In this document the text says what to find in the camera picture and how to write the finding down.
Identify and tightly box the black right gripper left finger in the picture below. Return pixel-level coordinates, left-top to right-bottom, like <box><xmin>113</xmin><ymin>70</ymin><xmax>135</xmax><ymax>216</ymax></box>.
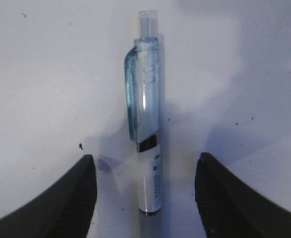
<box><xmin>0</xmin><ymin>155</ymin><xmax>97</xmax><ymax>238</ymax></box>

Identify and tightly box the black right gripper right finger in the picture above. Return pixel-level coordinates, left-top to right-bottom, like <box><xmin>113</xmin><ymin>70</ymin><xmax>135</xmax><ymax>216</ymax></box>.
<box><xmin>195</xmin><ymin>152</ymin><xmax>291</xmax><ymax>238</ymax></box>

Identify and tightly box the blue clear ballpoint pen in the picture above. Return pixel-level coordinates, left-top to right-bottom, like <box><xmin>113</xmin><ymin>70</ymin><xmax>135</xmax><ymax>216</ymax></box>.
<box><xmin>124</xmin><ymin>10</ymin><xmax>162</xmax><ymax>216</ymax></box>

